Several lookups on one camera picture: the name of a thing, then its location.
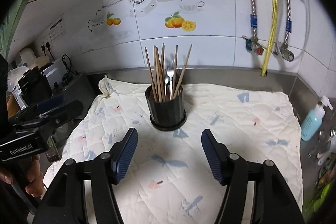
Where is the right braided metal hose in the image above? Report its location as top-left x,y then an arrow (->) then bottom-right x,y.
280,0 -> 293,44

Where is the chrome water valve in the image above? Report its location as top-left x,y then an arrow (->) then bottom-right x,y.
273,42 -> 294,62

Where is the silver metal fork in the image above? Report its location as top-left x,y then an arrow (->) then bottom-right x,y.
166,60 -> 175,100

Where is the wall power socket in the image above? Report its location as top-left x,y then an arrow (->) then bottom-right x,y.
39,34 -> 55,61

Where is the red handle water valve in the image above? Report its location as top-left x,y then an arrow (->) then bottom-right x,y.
242,35 -> 265,56

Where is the blue soap pump bottle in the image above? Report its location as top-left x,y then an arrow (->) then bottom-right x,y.
301,96 -> 333,141

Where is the green dish rack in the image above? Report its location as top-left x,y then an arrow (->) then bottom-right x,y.
302,177 -> 335,223

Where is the black utensil holder cup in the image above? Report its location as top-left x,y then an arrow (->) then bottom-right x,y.
145,86 -> 187,131

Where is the white quilted patterned mat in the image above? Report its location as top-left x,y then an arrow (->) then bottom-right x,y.
43,75 -> 304,224

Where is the yellow gas hose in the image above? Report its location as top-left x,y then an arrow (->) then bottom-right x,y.
260,0 -> 282,77

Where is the silver metal spoon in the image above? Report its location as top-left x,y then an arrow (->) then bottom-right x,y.
164,75 -> 170,101

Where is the left hand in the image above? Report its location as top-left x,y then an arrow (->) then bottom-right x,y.
1,155 -> 45,197

